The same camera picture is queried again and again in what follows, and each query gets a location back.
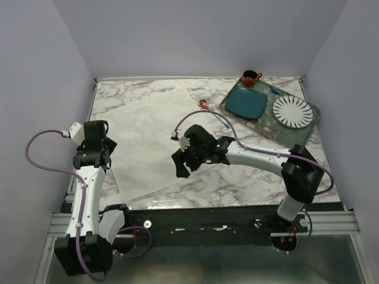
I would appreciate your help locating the aluminium frame rail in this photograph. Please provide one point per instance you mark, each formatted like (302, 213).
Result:
(324, 223)

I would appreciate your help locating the teal square plate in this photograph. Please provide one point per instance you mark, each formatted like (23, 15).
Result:
(246, 103)

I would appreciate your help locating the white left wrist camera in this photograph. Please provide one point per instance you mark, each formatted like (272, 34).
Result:
(76, 133)

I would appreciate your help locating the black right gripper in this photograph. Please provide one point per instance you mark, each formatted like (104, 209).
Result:
(180, 158)

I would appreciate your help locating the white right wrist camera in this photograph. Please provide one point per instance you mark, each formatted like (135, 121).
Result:
(184, 143)

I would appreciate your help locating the brown ceramic cup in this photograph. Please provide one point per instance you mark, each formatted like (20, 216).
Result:
(249, 78)

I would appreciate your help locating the white cloth napkin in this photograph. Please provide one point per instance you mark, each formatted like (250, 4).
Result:
(141, 164)

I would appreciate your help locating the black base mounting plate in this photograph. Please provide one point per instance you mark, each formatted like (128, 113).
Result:
(228, 226)

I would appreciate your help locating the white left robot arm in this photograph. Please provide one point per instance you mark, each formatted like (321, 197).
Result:
(86, 248)

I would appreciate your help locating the white blue striped plate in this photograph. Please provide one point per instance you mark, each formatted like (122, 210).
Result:
(292, 111)

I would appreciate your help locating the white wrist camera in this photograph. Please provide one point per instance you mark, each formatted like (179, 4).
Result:
(76, 133)
(184, 143)

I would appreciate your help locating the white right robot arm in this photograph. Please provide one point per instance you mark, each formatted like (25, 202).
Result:
(297, 167)

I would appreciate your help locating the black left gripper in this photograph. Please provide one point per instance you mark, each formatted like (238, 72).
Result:
(111, 144)

